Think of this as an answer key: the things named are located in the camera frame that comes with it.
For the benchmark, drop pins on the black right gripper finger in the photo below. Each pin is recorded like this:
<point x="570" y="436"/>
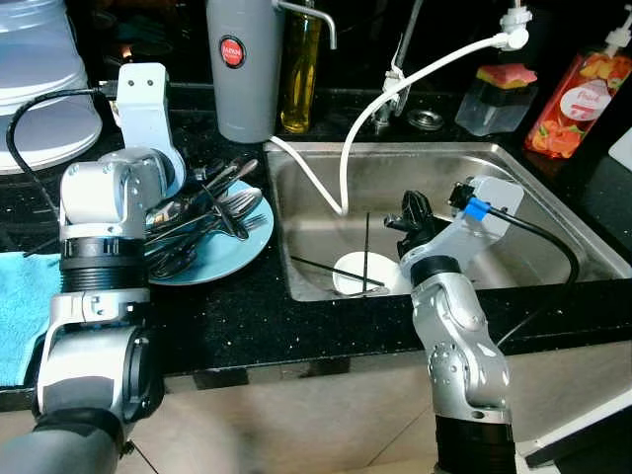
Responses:
<point x="395" y="223"/>
<point x="229" y="209"/>

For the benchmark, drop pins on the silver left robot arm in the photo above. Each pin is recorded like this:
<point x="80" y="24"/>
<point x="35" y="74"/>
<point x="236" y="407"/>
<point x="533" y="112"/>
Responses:
<point x="94" y="197"/>

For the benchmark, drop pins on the grey kitchen base cabinet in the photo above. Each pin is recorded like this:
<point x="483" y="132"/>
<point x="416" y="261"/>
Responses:
<point x="296" y="415"/>

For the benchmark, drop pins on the silver fork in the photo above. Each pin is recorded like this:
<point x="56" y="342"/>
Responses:
<point x="252" y="227"/>

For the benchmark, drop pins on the light blue plate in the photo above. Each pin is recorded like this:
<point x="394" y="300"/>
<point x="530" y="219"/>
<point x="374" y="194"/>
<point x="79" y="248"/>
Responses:
<point x="232" y="259"/>

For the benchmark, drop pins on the stainless steel sink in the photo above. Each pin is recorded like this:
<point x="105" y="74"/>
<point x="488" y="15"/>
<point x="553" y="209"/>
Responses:
<point x="533" y="237"/>

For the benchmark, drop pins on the grey thermos with red label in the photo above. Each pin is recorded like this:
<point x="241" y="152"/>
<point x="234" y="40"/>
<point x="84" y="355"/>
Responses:
<point x="245" y="89"/>

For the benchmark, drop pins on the clear plastic sponge box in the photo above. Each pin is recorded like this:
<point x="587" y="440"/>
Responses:
<point x="494" y="109"/>

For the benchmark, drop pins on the metal sink faucet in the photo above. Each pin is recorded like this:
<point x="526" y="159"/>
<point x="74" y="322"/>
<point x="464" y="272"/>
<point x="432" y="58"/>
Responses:
<point x="395" y="84"/>

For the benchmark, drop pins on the yellow oil bottle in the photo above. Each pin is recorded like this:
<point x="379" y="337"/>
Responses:
<point x="299" y="89"/>

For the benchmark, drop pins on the pink and yellow sponge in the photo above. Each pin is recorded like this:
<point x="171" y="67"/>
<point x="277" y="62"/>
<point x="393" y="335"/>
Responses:
<point x="506" y="75"/>

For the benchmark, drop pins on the silver curved tap spout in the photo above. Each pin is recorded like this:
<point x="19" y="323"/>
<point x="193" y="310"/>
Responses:
<point x="321" y="20"/>

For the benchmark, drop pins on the white cutting board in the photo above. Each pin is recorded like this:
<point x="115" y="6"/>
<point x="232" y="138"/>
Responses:
<point x="622" y="148"/>

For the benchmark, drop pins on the white stacked plastic container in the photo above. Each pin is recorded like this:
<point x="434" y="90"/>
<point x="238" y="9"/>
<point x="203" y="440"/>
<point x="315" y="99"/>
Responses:
<point x="39" y="99"/>

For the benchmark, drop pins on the light blue towel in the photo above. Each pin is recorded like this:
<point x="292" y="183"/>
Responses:
<point x="25" y="316"/>

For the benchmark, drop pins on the black appliance with white trim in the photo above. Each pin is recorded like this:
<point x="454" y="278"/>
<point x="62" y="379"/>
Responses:
<point x="592" y="454"/>

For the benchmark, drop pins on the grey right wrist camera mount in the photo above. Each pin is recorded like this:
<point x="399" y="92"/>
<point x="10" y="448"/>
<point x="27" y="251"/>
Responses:
<point x="474" y="232"/>

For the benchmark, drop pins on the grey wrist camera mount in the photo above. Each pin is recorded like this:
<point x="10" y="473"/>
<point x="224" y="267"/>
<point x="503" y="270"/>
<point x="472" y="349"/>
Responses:
<point x="474" y="232"/>
<point x="148" y="109"/>

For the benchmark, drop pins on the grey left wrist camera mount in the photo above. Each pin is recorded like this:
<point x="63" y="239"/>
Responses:
<point x="148" y="109"/>

